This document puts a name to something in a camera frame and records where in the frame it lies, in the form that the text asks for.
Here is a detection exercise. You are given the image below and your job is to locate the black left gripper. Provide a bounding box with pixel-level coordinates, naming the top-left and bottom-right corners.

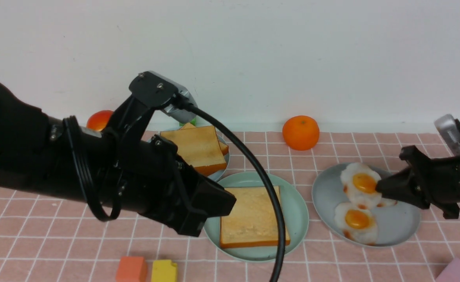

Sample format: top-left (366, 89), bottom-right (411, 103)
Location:
top-left (117, 135), bottom-right (236, 237)

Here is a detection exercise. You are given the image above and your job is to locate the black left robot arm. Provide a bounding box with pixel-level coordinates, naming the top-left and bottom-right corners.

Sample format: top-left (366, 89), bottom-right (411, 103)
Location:
top-left (0, 71), bottom-right (236, 236)

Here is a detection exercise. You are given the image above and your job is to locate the yellow foam block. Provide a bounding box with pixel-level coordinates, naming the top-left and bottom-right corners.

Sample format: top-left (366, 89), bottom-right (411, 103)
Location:
top-left (151, 260), bottom-right (178, 282)

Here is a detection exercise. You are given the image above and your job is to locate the orange fruit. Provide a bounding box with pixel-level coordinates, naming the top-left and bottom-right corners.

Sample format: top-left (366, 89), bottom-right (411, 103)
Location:
top-left (282, 115), bottom-right (320, 151)

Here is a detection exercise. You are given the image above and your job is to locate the red yellow pomegranate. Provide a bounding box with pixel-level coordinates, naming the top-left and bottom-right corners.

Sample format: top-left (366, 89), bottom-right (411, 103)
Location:
top-left (86, 110), bottom-right (114, 132)

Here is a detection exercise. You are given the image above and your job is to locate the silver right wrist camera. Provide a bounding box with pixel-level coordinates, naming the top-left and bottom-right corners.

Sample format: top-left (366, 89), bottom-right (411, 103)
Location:
top-left (434, 114), bottom-right (460, 156)

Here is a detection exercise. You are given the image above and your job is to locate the light blue bread plate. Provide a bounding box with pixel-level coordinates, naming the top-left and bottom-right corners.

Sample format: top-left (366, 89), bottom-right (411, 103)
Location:
top-left (152, 127), bottom-right (231, 183)

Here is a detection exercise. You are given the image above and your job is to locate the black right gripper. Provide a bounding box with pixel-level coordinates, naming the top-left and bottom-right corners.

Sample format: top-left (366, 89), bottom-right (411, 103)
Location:
top-left (376, 146), bottom-right (460, 220)

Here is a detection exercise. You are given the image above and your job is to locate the fried egg front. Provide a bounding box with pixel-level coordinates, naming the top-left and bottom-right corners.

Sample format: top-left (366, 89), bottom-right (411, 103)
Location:
top-left (334, 202), bottom-right (378, 245)

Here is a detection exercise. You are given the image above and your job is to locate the pink foam block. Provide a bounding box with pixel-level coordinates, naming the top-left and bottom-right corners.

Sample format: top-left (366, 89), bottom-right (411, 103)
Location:
top-left (435, 257), bottom-right (460, 282)

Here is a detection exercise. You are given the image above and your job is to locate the green centre plate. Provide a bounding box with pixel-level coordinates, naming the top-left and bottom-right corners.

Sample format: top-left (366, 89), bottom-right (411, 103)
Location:
top-left (204, 172), bottom-right (310, 262)

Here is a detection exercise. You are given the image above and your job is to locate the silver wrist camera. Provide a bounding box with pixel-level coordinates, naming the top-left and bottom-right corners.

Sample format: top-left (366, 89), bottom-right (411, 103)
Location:
top-left (128, 71), bottom-right (197, 124)
top-left (434, 114), bottom-right (460, 156)

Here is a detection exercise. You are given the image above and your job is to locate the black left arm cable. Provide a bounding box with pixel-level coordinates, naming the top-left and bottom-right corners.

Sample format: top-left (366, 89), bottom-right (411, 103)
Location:
top-left (63, 103), bottom-right (286, 282)

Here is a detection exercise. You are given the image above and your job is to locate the orange foam block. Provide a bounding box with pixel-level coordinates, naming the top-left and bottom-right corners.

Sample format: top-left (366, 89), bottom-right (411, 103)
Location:
top-left (115, 256), bottom-right (148, 282)

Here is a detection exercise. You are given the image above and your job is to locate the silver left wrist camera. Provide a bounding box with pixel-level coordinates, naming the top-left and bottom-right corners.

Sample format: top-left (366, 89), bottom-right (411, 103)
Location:
top-left (128, 71), bottom-right (197, 124)

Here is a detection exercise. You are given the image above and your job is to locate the fried egg back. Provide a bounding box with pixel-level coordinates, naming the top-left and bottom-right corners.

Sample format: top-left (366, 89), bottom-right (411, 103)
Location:
top-left (340, 163), bottom-right (398, 210)

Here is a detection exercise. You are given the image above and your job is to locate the grey egg plate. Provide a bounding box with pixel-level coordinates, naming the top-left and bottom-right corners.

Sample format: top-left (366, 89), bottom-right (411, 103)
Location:
top-left (312, 163), bottom-right (421, 248)

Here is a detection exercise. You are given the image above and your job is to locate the toast slice moved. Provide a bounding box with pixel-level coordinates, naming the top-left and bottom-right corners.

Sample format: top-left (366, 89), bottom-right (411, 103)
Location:
top-left (160, 125), bottom-right (227, 177)
top-left (219, 187), bottom-right (278, 249)

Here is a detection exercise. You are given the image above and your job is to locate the fried egg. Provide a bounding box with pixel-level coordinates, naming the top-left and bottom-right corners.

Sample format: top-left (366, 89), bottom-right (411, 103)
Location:
top-left (334, 202), bottom-right (378, 245)
top-left (340, 163), bottom-right (398, 210)

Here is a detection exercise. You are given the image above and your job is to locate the toast slice upper remaining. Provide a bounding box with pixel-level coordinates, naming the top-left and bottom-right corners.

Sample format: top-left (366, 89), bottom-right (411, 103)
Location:
top-left (179, 125), bottom-right (229, 155)

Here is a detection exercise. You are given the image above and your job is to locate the pink checked tablecloth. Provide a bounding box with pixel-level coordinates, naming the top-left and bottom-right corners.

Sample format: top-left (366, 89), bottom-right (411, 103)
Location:
top-left (0, 132), bottom-right (460, 282)

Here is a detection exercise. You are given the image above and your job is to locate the green foam cube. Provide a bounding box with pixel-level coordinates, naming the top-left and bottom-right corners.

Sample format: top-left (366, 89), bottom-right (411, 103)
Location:
top-left (179, 120), bottom-right (197, 127)

